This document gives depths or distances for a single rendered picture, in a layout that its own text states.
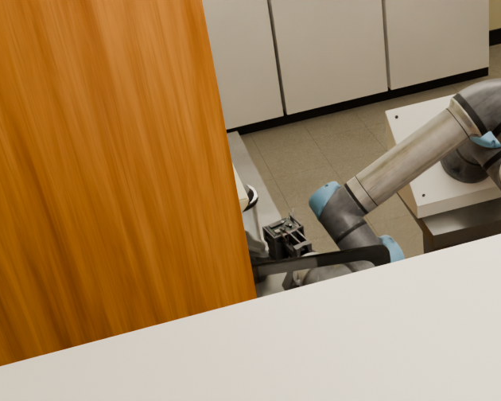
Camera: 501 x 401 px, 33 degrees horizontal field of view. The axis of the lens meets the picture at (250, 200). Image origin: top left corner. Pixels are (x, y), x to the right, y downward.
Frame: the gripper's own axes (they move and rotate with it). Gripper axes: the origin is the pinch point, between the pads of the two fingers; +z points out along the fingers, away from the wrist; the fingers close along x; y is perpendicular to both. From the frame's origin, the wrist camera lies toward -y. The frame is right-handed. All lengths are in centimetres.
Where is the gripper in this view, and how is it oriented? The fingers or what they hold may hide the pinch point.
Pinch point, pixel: (260, 227)
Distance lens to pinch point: 188.2
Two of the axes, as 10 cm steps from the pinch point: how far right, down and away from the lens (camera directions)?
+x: -8.7, 3.6, -3.3
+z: -4.7, -4.5, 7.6
